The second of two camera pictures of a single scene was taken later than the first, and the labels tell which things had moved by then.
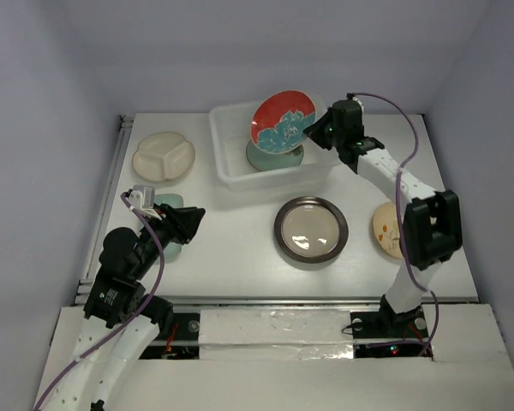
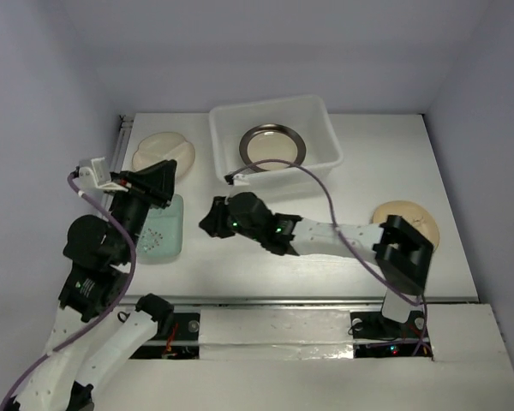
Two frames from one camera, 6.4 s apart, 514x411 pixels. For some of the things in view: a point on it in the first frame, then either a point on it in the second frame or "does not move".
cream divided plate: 164,157 does not move
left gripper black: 182,222 → 156,181
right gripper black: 314,129 → 215,221
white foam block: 275,334 does not move
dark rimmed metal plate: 311,229 → 272,141
